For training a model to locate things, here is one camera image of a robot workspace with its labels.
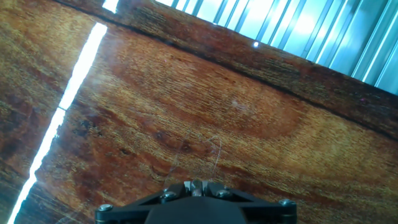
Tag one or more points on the glossy brown wooden board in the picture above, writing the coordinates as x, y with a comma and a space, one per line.
199, 109

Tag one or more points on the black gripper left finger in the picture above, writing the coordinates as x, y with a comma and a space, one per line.
174, 191

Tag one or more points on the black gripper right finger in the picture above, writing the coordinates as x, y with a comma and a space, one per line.
217, 191

